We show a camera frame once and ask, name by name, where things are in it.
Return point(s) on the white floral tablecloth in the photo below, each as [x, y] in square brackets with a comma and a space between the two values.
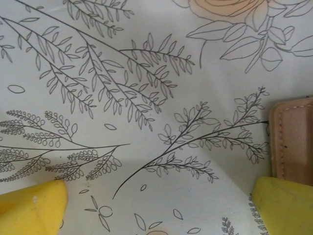
[146, 98]

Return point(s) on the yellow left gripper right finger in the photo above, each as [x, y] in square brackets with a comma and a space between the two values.
[286, 208]

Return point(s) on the pink card holder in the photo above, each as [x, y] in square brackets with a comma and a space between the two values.
[293, 137]

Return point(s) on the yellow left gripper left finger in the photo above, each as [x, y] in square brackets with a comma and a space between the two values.
[29, 210]

